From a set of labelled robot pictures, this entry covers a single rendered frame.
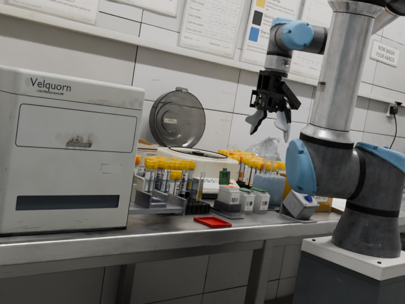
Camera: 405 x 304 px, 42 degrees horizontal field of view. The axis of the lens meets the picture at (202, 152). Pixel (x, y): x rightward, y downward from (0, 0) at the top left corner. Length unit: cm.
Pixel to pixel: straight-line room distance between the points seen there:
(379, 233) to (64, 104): 70
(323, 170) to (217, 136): 109
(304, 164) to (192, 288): 128
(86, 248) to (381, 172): 63
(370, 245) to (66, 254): 62
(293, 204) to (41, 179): 79
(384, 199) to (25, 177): 73
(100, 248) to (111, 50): 90
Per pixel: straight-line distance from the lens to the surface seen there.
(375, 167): 118
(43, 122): 100
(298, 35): 146
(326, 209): 177
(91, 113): 104
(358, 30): 113
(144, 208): 119
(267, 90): 156
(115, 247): 110
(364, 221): 120
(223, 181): 145
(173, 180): 132
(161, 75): 194
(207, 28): 206
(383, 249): 121
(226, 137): 220
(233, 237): 132
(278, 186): 165
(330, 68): 113
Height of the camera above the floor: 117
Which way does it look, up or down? 6 degrees down
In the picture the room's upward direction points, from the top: 9 degrees clockwise
